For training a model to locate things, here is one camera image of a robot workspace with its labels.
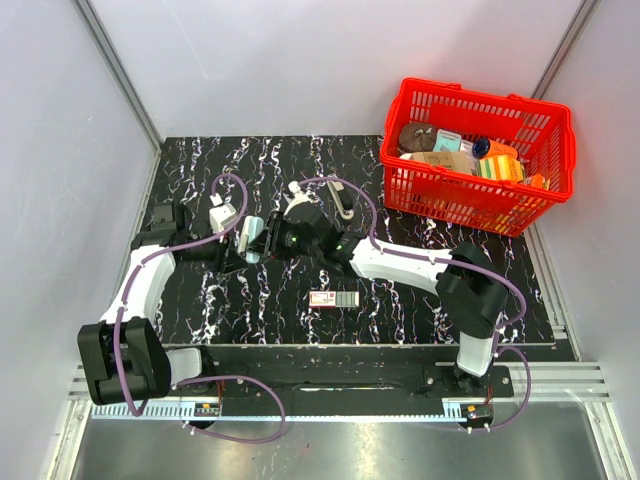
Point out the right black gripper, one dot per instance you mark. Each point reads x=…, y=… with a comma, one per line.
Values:
x=271, y=238

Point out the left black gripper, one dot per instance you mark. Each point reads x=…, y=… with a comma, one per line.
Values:
x=229, y=260

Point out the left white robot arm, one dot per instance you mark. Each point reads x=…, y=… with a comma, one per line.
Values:
x=122, y=356

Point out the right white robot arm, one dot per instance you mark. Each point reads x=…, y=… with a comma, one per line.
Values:
x=463, y=278

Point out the staple box with staples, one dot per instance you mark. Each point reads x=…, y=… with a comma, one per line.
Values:
x=334, y=299

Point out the brown round object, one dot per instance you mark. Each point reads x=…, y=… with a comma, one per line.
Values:
x=417, y=137

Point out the teal small box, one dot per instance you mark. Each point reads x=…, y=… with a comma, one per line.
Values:
x=447, y=141

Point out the cardboard box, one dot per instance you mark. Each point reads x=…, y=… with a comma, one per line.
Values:
x=457, y=161

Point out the orange bottle blue cap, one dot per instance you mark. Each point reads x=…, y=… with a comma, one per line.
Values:
x=485, y=147

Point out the yellow green sponge pack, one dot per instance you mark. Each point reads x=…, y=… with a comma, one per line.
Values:
x=501, y=168

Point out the orange small package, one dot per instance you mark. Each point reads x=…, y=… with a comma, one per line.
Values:
x=536, y=181

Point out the red plastic basket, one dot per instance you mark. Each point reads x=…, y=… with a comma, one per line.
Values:
x=542, y=133

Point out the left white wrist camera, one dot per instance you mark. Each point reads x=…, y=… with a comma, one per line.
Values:
x=221, y=214

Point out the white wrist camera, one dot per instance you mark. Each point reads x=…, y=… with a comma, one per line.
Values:
x=300, y=201
x=221, y=214

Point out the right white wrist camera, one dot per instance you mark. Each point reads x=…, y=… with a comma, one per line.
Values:
x=300, y=201

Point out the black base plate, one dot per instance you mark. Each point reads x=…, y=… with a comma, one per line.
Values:
x=342, y=381

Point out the aluminium rail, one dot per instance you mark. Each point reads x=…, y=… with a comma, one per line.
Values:
x=575, y=387

